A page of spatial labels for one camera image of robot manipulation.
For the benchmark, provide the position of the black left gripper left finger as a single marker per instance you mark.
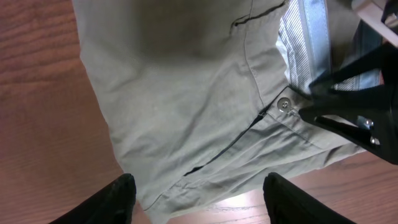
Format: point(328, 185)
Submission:
point(113, 204)

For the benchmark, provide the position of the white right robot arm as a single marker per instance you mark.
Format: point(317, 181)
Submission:
point(382, 17)

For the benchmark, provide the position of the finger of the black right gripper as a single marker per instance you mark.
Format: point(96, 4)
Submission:
point(354, 77)
point(379, 139)

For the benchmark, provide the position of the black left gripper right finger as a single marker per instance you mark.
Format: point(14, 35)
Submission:
point(288, 204)

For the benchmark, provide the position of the light green shorts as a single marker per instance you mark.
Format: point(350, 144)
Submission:
point(202, 97)

